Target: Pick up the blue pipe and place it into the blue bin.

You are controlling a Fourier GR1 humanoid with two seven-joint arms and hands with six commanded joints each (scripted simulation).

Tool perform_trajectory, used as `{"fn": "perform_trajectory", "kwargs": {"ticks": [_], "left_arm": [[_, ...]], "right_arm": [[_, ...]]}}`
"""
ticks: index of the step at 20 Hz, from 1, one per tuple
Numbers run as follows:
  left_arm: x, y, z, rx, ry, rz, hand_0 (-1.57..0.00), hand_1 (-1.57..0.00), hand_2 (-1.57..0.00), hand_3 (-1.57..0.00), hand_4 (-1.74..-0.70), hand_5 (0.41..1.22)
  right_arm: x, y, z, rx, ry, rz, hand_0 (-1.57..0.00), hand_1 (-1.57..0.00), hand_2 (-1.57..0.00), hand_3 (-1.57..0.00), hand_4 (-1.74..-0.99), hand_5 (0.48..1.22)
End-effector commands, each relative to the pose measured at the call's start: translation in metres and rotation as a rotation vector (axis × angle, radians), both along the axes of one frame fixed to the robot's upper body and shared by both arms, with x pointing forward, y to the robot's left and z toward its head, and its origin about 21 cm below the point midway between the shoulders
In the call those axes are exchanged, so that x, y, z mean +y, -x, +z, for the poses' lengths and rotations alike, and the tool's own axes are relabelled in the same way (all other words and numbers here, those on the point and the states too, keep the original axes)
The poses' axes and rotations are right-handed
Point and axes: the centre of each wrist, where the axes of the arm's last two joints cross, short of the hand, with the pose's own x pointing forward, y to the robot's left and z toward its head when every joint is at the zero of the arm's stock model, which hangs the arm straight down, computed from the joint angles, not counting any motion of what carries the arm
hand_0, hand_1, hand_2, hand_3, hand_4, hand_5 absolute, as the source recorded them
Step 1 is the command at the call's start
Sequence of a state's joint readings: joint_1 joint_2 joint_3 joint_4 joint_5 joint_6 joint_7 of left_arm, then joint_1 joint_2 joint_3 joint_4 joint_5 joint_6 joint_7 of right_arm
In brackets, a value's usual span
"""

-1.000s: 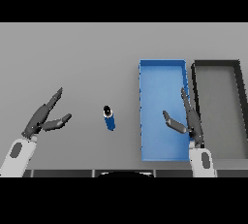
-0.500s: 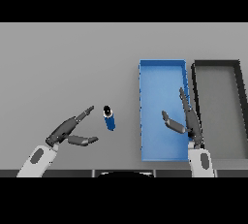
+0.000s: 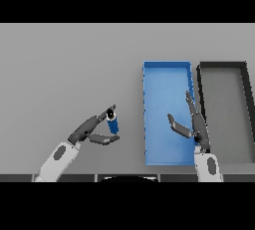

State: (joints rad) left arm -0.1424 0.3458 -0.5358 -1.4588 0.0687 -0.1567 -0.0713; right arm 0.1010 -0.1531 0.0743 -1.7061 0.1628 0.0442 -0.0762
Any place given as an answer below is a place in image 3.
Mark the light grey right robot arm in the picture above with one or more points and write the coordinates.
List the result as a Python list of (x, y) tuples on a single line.
[(208, 167)]

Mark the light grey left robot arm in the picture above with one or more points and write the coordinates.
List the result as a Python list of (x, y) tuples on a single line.
[(56, 161)]

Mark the dark grey bin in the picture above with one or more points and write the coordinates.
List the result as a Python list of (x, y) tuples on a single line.
[(229, 114)]

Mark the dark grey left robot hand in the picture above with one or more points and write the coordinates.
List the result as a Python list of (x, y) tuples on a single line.
[(85, 129)]

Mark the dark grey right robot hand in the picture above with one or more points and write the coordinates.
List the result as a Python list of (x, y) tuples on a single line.
[(199, 128)]

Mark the blue bin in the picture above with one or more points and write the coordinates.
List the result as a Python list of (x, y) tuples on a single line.
[(166, 114)]

